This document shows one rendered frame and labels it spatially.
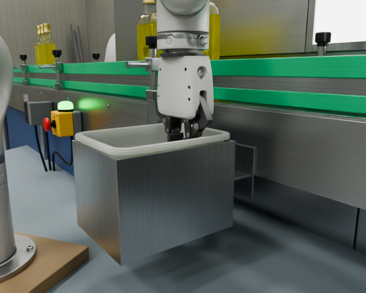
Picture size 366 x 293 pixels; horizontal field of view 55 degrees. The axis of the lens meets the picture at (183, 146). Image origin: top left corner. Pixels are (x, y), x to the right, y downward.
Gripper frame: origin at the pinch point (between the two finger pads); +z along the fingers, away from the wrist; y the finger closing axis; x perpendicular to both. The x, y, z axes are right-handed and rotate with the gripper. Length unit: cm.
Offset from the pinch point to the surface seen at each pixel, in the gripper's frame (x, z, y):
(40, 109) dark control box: -1, 1, 81
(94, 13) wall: -504, -193, 1093
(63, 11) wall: -388, -186, 1064
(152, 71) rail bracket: -2.9, -12.5, 13.3
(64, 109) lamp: 0, -2, 55
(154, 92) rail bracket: -2.9, -8.5, 12.6
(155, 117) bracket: -3.1, -3.4, 12.9
